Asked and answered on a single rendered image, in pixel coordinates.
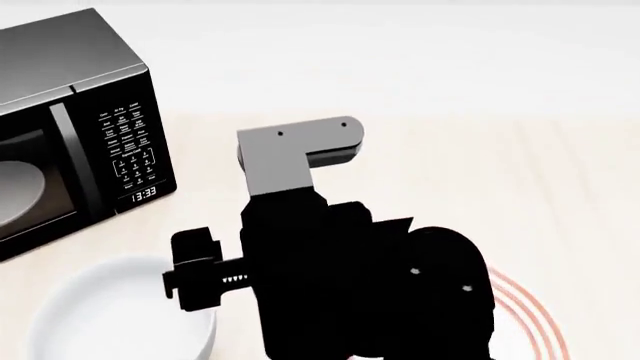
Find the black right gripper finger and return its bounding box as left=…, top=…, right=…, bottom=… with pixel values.
left=161, top=225, right=224, bottom=313

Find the white bowl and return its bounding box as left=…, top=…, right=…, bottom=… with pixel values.
left=27, top=255, right=219, bottom=360

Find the grey L-shaped camera bracket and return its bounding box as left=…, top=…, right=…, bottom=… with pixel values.
left=235, top=115, right=366, bottom=198

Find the white microwave turntable plate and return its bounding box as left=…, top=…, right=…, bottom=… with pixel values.
left=0, top=160, right=47, bottom=228

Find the black microwave oven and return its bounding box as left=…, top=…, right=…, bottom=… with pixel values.
left=0, top=7, right=179, bottom=264

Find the white plate with red rings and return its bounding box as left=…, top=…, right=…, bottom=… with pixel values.
left=487, top=264, right=574, bottom=360

